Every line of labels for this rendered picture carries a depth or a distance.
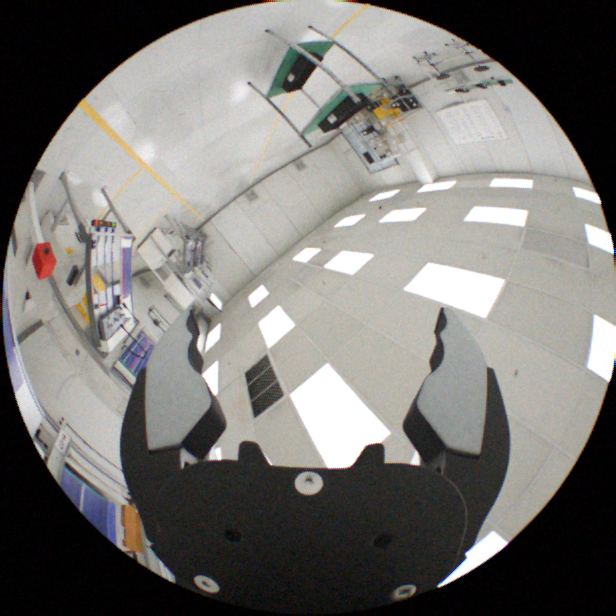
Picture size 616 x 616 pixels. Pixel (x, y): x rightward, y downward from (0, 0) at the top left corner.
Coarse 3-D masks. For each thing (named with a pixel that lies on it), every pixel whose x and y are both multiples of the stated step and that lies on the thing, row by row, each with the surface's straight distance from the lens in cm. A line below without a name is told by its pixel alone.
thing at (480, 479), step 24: (504, 408) 8; (504, 432) 8; (456, 456) 7; (480, 456) 7; (504, 456) 8; (456, 480) 6; (480, 480) 7; (504, 480) 8; (480, 504) 7; (480, 528) 7
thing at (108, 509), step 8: (64, 472) 108; (64, 480) 107; (72, 480) 108; (64, 488) 107; (72, 488) 107; (80, 488) 108; (88, 488) 109; (72, 496) 106; (80, 496) 107; (88, 496) 108; (96, 496) 109; (80, 504) 106; (88, 504) 107; (96, 504) 108; (104, 504) 109; (112, 504) 110; (88, 512) 106; (96, 512) 107; (104, 512) 108; (112, 512) 109; (96, 520) 107; (104, 520) 108; (112, 520) 108; (104, 528) 107; (112, 528) 108; (112, 536) 108
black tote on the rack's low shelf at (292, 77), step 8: (304, 56) 200; (320, 56) 207; (296, 64) 209; (304, 64) 200; (312, 64) 219; (296, 72) 212; (304, 72) 230; (312, 72) 222; (288, 80) 225; (296, 80) 241; (304, 80) 234; (288, 88) 229; (296, 88) 242
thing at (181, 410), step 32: (192, 320) 12; (160, 352) 10; (192, 352) 9; (160, 384) 8; (192, 384) 8; (160, 416) 8; (192, 416) 7; (224, 416) 8; (160, 448) 7; (192, 448) 7
